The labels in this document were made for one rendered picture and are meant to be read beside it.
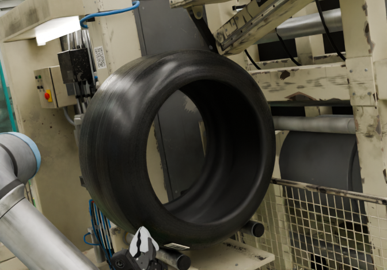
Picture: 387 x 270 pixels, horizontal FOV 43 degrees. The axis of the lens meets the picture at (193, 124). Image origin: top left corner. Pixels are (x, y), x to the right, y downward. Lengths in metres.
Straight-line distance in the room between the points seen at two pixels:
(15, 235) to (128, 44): 0.93
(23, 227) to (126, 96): 0.51
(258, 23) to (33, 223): 0.99
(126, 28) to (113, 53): 0.10
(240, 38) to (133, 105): 0.55
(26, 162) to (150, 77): 0.43
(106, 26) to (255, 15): 0.49
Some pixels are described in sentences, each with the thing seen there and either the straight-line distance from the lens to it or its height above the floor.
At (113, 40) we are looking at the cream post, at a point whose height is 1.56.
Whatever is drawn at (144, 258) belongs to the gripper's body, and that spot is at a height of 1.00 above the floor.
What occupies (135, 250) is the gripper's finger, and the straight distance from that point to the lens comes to 1.31.
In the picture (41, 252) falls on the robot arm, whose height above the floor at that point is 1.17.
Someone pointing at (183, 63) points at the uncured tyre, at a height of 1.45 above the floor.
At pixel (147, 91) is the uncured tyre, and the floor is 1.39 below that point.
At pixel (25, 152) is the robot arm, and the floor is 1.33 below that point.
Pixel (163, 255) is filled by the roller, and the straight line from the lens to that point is 1.51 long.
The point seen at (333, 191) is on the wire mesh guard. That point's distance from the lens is 1.57.
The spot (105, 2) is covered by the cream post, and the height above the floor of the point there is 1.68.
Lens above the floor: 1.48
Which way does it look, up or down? 8 degrees down
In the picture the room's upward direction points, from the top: 10 degrees counter-clockwise
